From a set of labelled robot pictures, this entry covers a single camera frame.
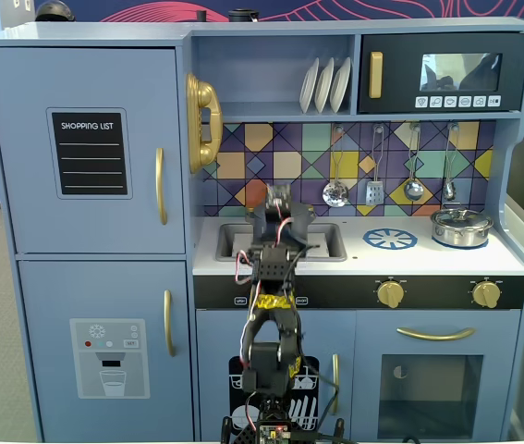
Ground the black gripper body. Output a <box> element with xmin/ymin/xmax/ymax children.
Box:
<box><xmin>253</xmin><ymin>206</ymin><xmax>297</xmax><ymax>250</ymax></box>

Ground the shiny steel pot lid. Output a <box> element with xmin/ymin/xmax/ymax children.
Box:
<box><xmin>431</xmin><ymin>203</ymin><xmax>494</xmax><ymax>228</ymax></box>

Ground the gray toy sink basin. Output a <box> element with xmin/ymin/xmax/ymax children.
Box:
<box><xmin>214</xmin><ymin>222</ymin><xmax>348</xmax><ymax>263</ymax></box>

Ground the steel slotted skimmer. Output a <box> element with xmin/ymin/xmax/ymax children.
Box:
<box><xmin>322</xmin><ymin>123</ymin><xmax>350</xmax><ymax>209</ymax></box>

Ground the steel slotted spatula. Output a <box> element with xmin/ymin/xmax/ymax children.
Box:
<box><xmin>364</xmin><ymin>123</ymin><xmax>387</xmax><ymax>207</ymax></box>

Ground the blue dishwasher door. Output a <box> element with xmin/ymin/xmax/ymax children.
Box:
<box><xmin>195</xmin><ymin>309</ymin><xmax>358</xmax><ymax>443</ymax></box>

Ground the gold stove knob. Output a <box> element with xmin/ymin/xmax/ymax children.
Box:
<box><xmin>471</xmin><ymin>279</ymin><xmax>504</xmax><ymax>310</ymax></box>
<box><xmin>376</xmin><ymin>279</ymin><xmax>407</xmax><ymax>310</ymax></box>

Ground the white toy plate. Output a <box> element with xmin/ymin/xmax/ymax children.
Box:
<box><xmin>329</xmin><ymin>55</ymin><xmax>352</xmax><ymax>114</ymax></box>
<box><xmin>299</xmin><ymin>56</ymin><xmax>321</xmax><ymax>115</ymax></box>
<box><xmin>313</xmin><ymin>56</ymin><xmax>336</xmax><ymax>115</ymax></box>

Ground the gold toy telephone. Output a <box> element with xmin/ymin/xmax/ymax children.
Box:
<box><xmin>184</xmin><ymin>72</ymin><xmax>224</xmax><ymax>175</ymax></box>

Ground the steel ladle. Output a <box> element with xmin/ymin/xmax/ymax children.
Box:
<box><xmin>403</xmin><ymin>122</ymin><xmax>426</xmax><ymax>203</ymax></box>

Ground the blue oven door with window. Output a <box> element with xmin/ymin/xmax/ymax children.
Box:
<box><xmin>355</xmin><ymin>309</ymin><xmax>522</xmax><ymax>441</ymax></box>

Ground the small steel spoon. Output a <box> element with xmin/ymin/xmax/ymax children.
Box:
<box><xmin>442</xmin><ymin>121</ymin><xmax>459</xmax><ymax>203</ymax></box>

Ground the black toy microwave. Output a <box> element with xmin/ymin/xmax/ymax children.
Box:
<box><xmin>357</xmin><ymin>31</ymin><xmax>524</xmax><ymax>115</ymax></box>

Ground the black cylinder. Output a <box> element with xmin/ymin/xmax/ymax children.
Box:
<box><xmin>228</xmin><ymin>8</ymin><xmax>260</xmax><ymax>24</ymax></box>

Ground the blue freezer door ice dispenser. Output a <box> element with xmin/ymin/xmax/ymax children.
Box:
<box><xmin>17</xmin><ymin>259</ymin><xmax>195</xmax><ymax>443</ymax></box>

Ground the blue fridge door with chalkboard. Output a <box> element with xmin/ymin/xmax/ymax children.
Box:
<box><xmin>0</xmin><ymin>45</ymin><xmax>187</xmax><ymax>255</ymax></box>

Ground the blue toy play kitchen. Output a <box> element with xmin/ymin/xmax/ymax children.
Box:
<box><xmin>0</xmin><ymin>17</ymin><xmax>524</xmax><ymax>444</ymax></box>

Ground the dark round object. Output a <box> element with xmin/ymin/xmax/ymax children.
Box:
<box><xmin>34</xmin><ymin>0</ymin><xmax>77</xmax><ymax>23</ymax></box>

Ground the small wrist camera board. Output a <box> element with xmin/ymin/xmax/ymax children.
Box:
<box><xmin>265</xmin><ymin>183</ymin><xmax>293</xmax><ymax>210</ymax></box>

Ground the long gold fridge door handle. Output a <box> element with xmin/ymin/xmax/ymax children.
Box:
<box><xmin>154</xmin><ymin>147</ymin><xmax>170</xmax><ymax>227</ymax></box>

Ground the short gold freezer door handle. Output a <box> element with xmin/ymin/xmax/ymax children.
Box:
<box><xmin>163</xmin><ymin>289</ymin><xmax>177</xmax><ymax>358</ymax></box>

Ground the gold dishwasher door handle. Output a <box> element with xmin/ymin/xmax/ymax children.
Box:
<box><xmin>330</xmin><ymin>352</ymin><xmax>341</xmax><ymax>415</ymax></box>

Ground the gold microwave handle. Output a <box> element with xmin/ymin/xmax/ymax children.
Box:
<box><xmin>368</xmin><ymin>51</ymin><xmax>384</xmax><ymax>100</ymax></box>

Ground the curved gold oven handle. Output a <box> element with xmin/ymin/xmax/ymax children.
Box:
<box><xmin>396</xmin><ymin>327</ymin><xmax>477</xmax><ymax>342</ymax></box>

